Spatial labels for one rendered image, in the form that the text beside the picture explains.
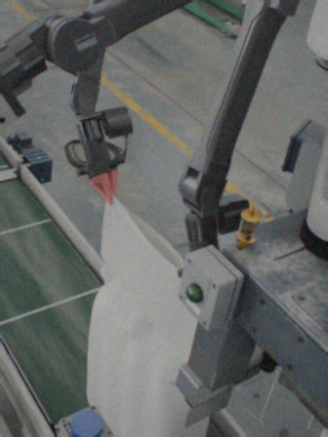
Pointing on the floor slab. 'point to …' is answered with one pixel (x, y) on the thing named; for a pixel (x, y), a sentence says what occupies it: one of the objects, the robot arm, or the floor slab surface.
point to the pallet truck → (219, 14)
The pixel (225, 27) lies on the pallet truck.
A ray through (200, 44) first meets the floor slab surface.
